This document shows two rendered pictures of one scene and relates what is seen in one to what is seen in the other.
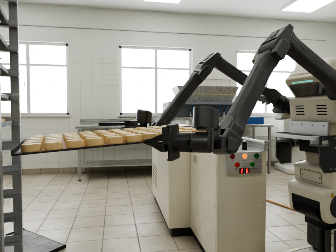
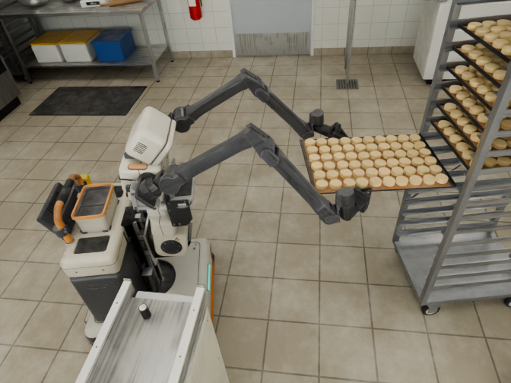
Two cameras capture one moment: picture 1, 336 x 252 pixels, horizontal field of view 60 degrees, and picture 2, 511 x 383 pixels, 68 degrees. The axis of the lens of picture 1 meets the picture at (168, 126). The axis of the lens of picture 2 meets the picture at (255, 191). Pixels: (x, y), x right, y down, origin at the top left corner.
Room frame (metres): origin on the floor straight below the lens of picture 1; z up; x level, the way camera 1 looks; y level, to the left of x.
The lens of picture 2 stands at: (2.48, 0.18, 2.08)
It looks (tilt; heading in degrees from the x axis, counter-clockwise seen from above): 42 degrees down; 202
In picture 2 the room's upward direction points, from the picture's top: 6 degrees counter-clockwise
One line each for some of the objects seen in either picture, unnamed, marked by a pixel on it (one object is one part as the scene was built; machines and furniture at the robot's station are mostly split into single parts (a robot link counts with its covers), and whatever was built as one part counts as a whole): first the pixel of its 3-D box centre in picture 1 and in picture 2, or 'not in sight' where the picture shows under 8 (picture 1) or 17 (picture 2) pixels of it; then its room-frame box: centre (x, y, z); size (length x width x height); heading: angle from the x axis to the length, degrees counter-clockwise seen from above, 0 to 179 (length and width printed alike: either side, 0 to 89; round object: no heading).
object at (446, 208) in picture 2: not in sight; (456, 207); (0.61, 0.71, 0.42); 0.64 x 0.03 x 0.03; 111
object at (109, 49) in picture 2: not in sight; (115, 45); (-1.62, -3.19, 0.36); 0.46 x 0.38 x 0.26; 12
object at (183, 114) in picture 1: (204, 121); not in sight; (2.69, -0.34, 1.01); 0.72 x 0.33 x 0.34; 100
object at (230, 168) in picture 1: (243, 162); (169, 306); (1.83, -0.48, 0.77); 0.24 x 0.04 x 0.14; 100
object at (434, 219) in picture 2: not in sight; (452, 218); (0.61, 0.71, 0.33); 0.64 x 0.03 x 0.03; 111
